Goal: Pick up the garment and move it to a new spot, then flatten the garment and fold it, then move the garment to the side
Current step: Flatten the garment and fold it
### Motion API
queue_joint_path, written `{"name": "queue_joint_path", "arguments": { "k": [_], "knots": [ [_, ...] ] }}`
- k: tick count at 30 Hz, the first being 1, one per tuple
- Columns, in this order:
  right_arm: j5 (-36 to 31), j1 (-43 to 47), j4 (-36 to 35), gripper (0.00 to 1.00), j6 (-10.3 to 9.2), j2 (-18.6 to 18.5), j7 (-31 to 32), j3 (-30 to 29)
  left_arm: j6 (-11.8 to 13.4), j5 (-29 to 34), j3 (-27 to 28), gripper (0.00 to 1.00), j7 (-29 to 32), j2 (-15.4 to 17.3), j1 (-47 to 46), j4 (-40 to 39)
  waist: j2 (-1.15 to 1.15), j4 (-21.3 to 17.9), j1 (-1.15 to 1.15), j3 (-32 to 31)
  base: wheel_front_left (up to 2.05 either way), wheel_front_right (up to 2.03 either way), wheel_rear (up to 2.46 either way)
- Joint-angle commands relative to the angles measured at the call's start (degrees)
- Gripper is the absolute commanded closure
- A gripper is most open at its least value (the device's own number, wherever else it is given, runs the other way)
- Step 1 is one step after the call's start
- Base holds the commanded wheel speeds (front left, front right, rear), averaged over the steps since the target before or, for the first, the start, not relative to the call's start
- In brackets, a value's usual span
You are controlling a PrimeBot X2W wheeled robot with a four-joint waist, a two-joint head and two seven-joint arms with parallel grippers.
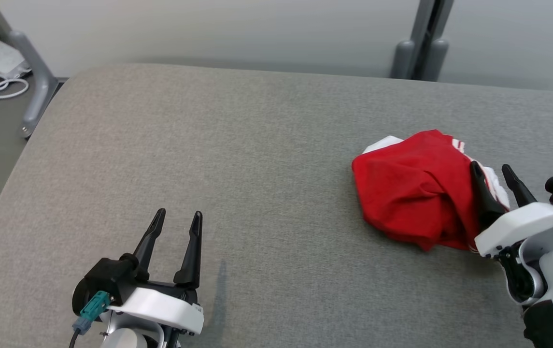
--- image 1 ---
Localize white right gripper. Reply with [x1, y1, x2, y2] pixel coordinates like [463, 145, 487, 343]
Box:
[469, 161, 553, 258]

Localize grey metal desk leg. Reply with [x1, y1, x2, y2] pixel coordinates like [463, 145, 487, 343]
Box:
[0, 0, 59, 139]

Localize red shorts with white stripe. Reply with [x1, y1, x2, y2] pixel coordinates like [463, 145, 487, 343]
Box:
[351, 129, 511, 253]

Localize grey partition post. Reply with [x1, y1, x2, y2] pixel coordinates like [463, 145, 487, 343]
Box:
[390, 0, 451, 82]

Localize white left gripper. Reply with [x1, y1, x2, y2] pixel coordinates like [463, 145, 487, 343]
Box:
[107, 209, 205, 348]

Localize teal left camera connector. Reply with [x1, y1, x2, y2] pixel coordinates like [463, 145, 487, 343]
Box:
[72, 291, 113, 335]

